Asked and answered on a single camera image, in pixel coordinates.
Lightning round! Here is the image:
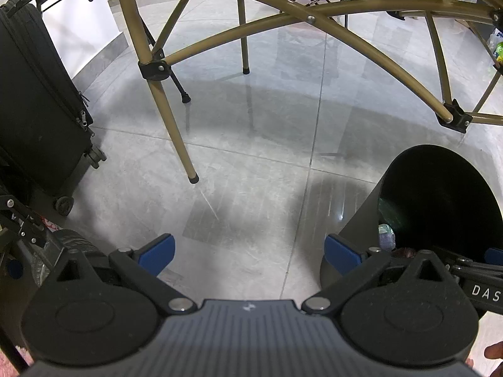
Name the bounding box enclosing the black round trash bin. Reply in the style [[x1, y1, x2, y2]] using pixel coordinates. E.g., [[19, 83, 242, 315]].
[[319, 145, 503, 315]]

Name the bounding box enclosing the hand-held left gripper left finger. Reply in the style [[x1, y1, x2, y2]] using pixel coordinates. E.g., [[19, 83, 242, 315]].
[[45, 233, 197, 317]]

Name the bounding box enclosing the purple woven pouch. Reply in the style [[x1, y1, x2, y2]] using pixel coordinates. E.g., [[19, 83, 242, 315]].
[[378, 223, 397, 253]]

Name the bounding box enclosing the person's pink fleece clothing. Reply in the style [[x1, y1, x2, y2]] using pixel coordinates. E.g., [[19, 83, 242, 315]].
[[0, 343, 36, 377]]

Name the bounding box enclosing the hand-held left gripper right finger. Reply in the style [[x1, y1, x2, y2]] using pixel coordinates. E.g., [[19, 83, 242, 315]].
[[302, 233, 452, 317]]

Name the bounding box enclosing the tan slatted folding table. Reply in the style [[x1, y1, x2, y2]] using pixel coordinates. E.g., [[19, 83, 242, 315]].
[[16, 0, 503, 183]]

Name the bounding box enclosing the person's right hand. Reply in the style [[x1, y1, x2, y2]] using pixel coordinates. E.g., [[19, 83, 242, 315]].
[[484, 341, 503, 361]]

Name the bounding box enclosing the black suitcase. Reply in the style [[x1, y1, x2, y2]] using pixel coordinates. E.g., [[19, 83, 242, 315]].
[[0, 0, 108, 216]]

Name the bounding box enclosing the green plastic bag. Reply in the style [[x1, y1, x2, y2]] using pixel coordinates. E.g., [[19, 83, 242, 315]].
[[487, 27, 503, 67]]

